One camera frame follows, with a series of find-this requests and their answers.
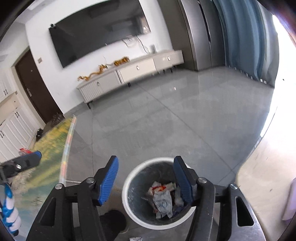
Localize red chip bag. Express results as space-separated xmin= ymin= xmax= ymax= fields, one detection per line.
xmin=18 ymin=148 xmax=32 ymax=156

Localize trash inside bin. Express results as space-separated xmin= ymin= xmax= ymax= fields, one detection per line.
xmin=142 ymin=181 xmax=186 ymax=219

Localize white trash bin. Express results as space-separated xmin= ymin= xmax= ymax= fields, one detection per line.
xmin=122 ymin=157 xmax=196 ymax=230

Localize left gloved hand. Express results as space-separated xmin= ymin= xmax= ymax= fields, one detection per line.
xmin=1 ymin=183 xmax=21 ymax=237

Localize flower landscape floor mat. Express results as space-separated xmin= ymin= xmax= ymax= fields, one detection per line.
xmin=11 ymin=116 xmax=77 ymax=240

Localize black shoes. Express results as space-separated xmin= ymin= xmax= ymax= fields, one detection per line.
xmin=36 ymin=128 xmax=44 ymax=142

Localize pile of dark shoes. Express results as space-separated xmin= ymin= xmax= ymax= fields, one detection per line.
xmin=51 ymin=113 xmax=64 ymax=127

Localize dark brown door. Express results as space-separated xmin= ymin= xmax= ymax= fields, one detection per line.
xmin=15 ymin=50 xmax=62 ymax=123

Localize long golden dragon figurine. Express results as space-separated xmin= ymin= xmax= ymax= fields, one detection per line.
xmin=77 ymin=64 xmax=108 ymax=81

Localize golden tiger figurine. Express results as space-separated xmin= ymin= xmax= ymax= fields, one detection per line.
xmin=113 ymin=56 xmax=130 ymax=66

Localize white TV cabinet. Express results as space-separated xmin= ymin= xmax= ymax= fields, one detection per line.
xmin=77 ymin=50 xmax=184 ymax=104

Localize blue curtain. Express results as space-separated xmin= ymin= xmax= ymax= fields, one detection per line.
xmin=214 ymin=1 xmax=280 ymax=86

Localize grey refrigerator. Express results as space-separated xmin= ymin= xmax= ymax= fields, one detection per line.
xmin=157 ymin=0 xmax=226 ymax=72

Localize white wall cupboards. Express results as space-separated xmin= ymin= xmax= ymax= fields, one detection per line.
xmin=1 ymin=69 xmax=41 ymax=162

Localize wall mounted black television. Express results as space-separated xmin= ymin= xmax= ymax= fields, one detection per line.
xmin=49 ymin=1 xmax=151 ymax=67

